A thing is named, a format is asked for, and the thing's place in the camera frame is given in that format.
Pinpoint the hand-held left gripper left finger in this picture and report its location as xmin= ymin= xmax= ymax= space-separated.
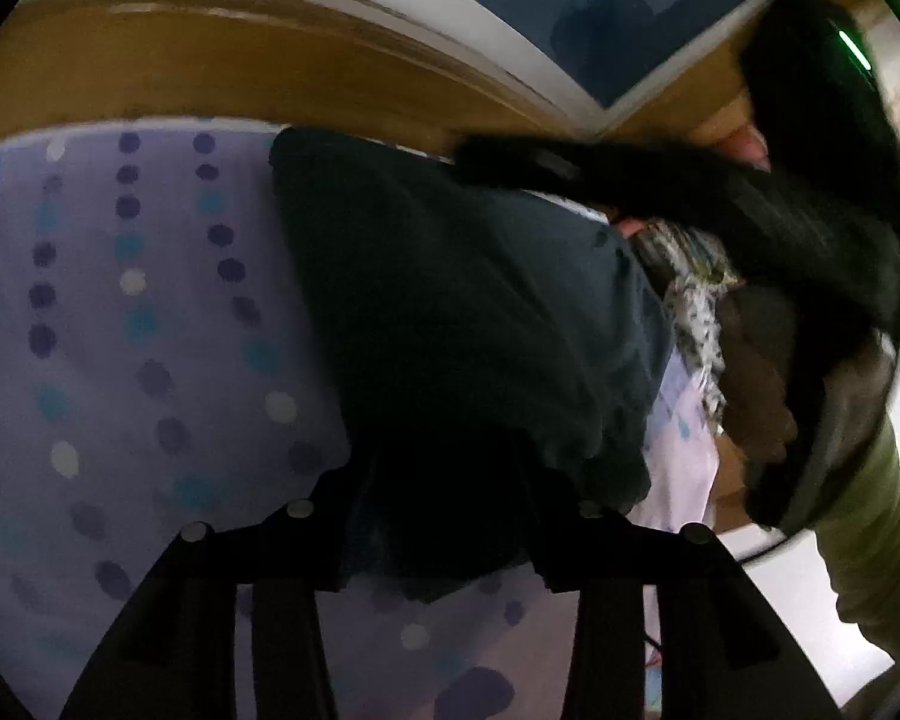
xmin=60 ymin=457 xmax=365 ymax=720

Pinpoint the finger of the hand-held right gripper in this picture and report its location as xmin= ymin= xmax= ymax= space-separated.
xmin=454 ymin=133 xmax=740 ymax=267

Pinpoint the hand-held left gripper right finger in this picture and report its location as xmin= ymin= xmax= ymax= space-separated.
xmin=521 ymin=461 xmax=846 ymax=720

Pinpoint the dark teal garment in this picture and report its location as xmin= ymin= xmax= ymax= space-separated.
xmin=270 ymin=126 xmax=676 ymax=605

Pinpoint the person's green sleeved right forearm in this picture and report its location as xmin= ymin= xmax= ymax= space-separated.
xmin=817 ymin=420 xmax=900 ymax=653

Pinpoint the person's right hand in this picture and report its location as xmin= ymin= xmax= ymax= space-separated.
xmin=718 ymin=285 xmax=803 ymax=466

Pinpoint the white patterned cloth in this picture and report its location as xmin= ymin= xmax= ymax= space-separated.
xmin=630 ymin=217 xmax=740 ymax=421

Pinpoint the purple dotted bed sheet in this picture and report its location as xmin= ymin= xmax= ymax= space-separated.
xmin=0 ymin=116 xmax=721 ymax=720

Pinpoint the wooden window surround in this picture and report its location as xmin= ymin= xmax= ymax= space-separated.
xmin=0 ymin=0 xmax=893 ymax=158

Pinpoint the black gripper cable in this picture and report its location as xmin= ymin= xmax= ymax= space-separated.
xmin=735 ymin=525 xmax=807 ymax=565

